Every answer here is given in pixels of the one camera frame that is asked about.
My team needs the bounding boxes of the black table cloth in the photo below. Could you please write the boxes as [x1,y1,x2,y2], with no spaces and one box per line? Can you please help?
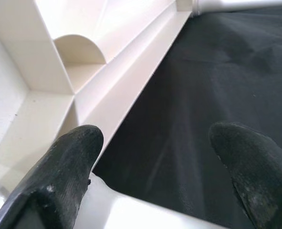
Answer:
[93,4,282,229]

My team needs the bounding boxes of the white plastic table top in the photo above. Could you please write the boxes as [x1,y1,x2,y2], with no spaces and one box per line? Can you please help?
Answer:
[0,0,194,198]

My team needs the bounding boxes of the white plastic table leg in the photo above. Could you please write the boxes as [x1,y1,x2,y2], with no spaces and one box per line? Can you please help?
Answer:
[78,178,256,229]
[192,0,282,16]

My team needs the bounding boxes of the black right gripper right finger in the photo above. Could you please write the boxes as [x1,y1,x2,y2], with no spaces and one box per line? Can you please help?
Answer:
[209,121,282,229]

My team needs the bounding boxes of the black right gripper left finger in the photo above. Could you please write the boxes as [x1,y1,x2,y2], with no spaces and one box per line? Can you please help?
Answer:
[0,124,104,229]

